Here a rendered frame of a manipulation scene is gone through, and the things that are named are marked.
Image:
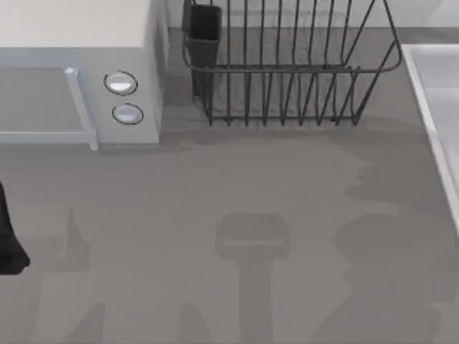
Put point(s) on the small microwave knob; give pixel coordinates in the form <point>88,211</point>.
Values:
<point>127,114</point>

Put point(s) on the black cutlery holder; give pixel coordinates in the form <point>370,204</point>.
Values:
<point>204,39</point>

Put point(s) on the large microwave knob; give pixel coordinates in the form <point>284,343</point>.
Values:
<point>120,83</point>

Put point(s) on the microwave glass door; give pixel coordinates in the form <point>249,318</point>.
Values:
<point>39,100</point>

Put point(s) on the pale microwave oven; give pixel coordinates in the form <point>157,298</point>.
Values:
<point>71,25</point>

